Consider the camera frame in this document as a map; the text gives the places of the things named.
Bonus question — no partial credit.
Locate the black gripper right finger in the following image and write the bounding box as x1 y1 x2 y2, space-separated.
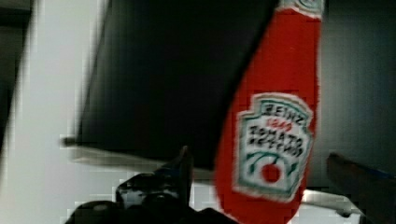
326 153 396 224

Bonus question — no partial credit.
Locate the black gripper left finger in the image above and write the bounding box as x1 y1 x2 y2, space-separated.
115 146 193 207

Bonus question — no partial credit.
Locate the red felt ketchup bottle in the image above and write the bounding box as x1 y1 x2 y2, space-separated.
214 0 325 224

